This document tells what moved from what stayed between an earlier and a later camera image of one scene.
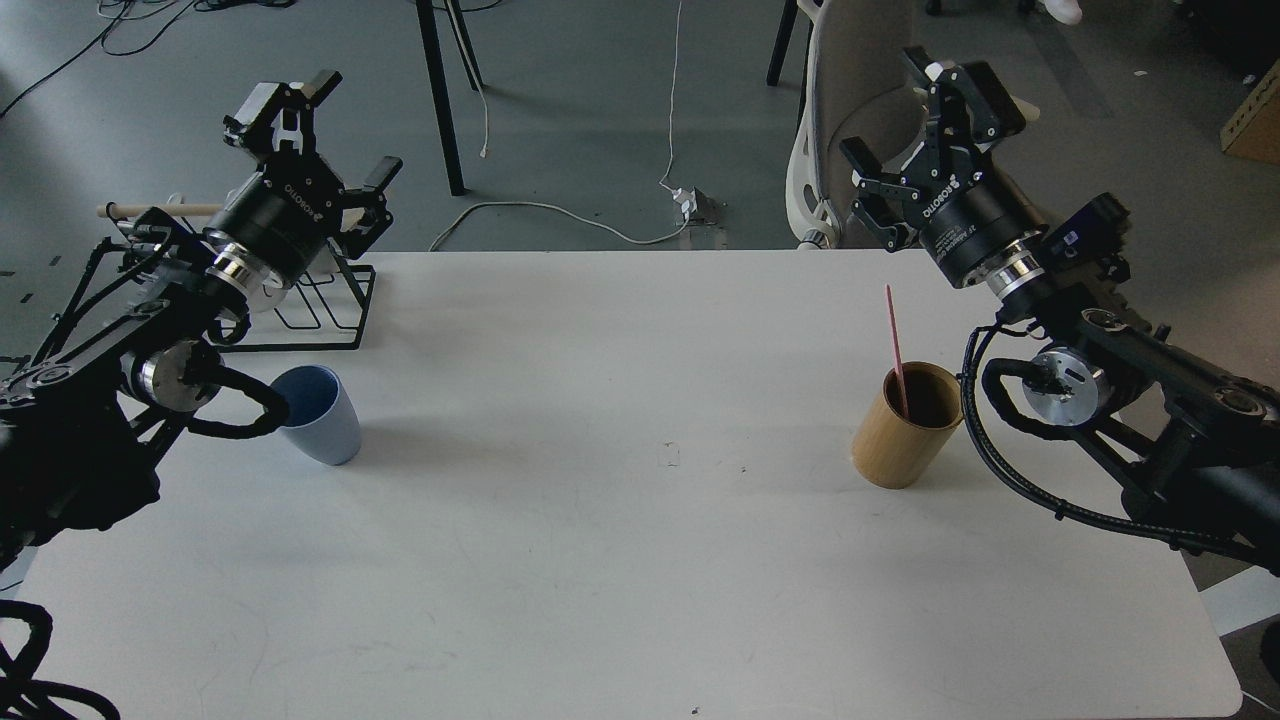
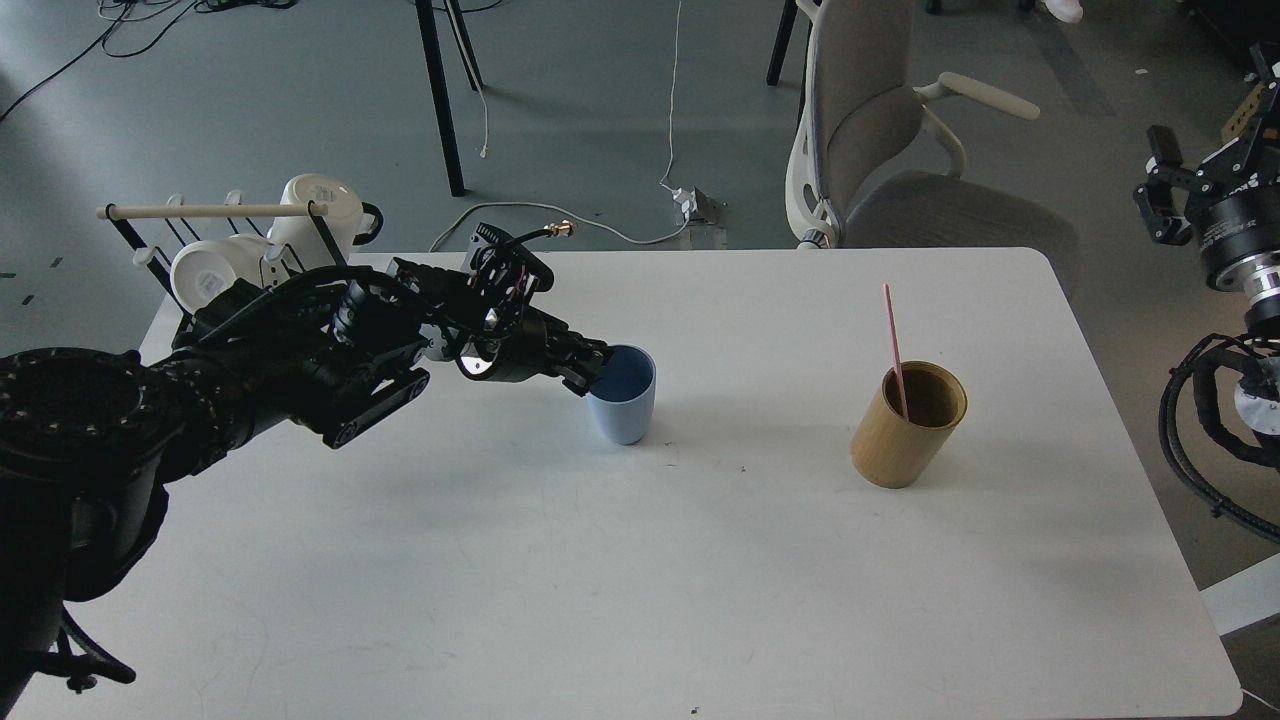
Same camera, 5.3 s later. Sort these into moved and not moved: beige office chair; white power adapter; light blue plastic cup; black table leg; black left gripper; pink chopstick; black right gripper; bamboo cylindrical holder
Moved: light blue plastic cup; black left gripper; black right gripper
Not moved: pink chopstick; white power adapter; beige office chair; bamboo cylindrical holder; black table leg
